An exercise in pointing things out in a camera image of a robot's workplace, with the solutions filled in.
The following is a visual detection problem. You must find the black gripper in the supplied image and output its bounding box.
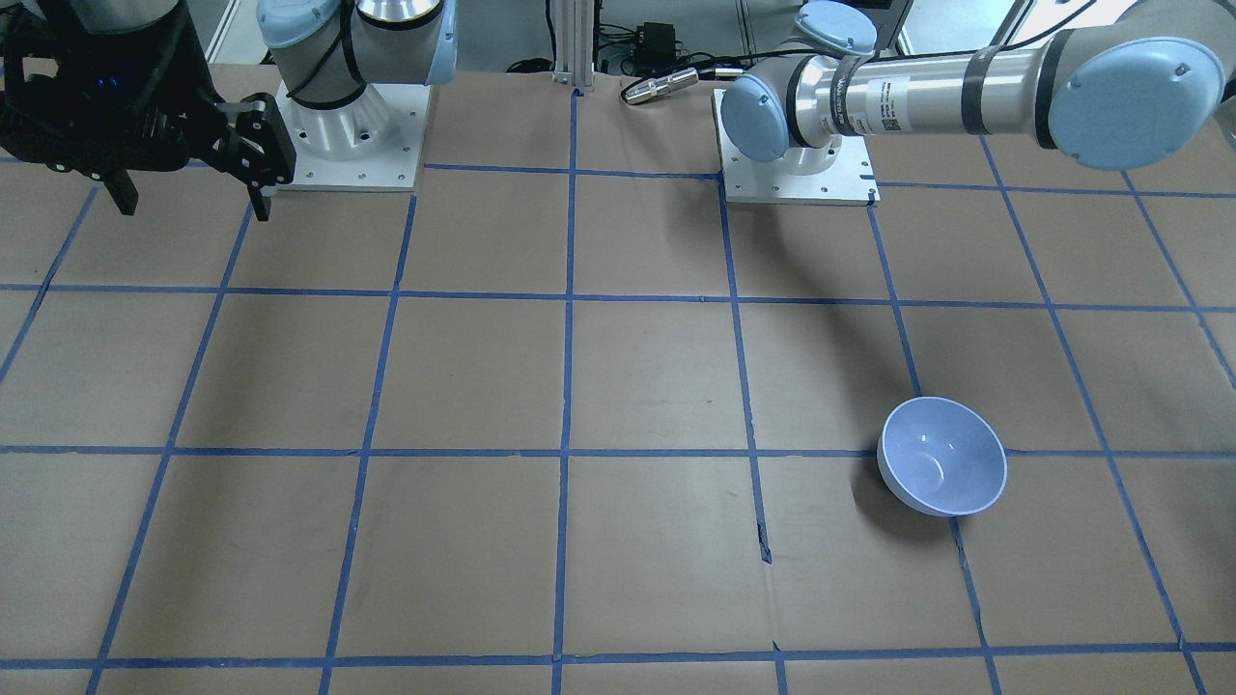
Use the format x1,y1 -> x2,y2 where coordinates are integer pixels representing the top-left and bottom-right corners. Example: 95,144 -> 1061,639
2,1 -> 295,223

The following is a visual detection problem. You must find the blue bowl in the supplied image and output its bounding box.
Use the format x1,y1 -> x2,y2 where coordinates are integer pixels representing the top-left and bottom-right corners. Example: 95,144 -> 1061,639
878,396 -> 1009,517

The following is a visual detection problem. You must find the silver cylindrical tool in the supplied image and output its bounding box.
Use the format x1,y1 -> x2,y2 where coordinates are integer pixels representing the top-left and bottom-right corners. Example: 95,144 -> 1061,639
620,68 -> 700,106

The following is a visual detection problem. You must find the aluminium frame post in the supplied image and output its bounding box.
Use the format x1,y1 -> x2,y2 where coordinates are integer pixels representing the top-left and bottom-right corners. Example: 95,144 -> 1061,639
548,0 -> 599,93

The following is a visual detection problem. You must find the black power adapter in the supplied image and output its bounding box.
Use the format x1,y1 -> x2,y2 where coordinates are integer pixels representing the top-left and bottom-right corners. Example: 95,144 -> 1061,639
632,21 -> 679,63

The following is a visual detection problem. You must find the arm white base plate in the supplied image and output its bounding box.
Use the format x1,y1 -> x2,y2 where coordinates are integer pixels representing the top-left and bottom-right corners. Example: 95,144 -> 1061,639
274,84 -> 435,192
714,89 -> 883,207

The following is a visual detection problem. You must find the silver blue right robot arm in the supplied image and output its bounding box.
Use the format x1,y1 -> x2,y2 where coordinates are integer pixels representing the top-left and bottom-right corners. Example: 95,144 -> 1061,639
2,1 -> 459,221

